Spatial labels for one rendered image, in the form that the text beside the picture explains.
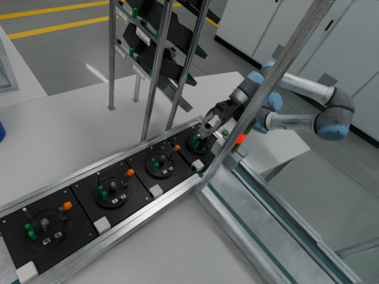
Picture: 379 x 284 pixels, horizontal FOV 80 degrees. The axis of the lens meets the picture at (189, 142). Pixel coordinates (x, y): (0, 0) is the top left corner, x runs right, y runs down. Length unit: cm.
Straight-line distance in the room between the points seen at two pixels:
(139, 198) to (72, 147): 46
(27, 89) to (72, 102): 25
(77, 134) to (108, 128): 16
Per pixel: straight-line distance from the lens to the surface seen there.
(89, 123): 137
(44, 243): 93
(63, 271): 95
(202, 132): 112
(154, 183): 104
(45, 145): 130
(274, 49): 411
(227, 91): 186
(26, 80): 165
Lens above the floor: 188
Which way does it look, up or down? 49 degrees down
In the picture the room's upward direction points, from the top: 24 degrees clockwise
